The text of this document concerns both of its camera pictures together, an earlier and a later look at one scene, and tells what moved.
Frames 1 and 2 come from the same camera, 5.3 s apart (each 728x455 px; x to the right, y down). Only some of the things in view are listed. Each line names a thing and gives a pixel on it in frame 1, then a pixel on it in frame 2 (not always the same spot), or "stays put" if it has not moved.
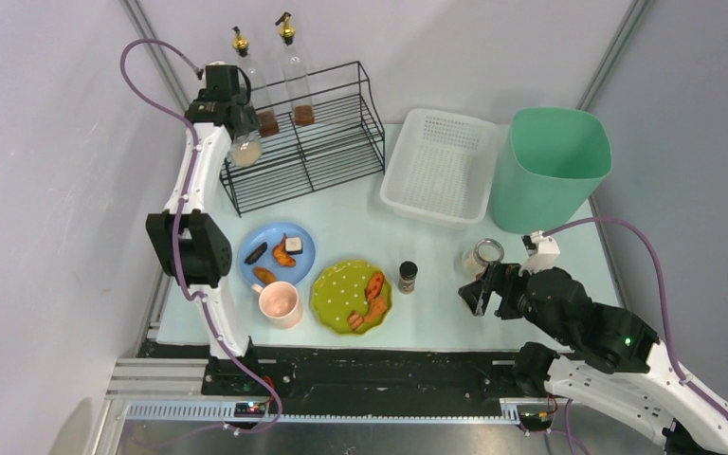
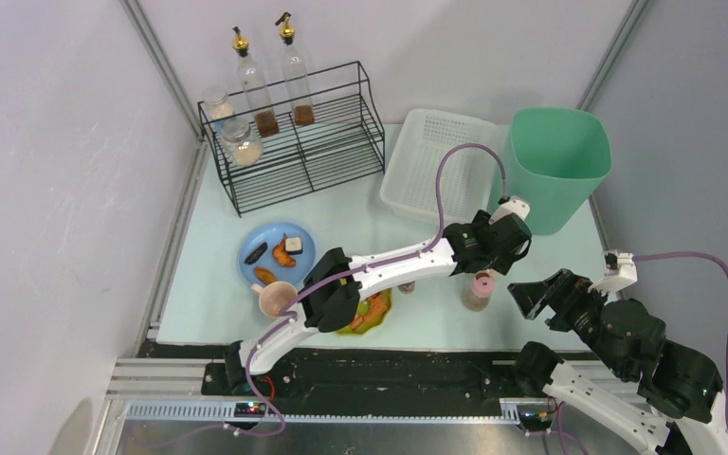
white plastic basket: x=441 y=167 stays put
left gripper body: x=238 y=123 → x=505 y=242
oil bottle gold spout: x=299 y=84 stays put
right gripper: x=492 y=291 → x=560 y=296
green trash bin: x=549 y=164 stays put
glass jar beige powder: x=246 y=150 stays put
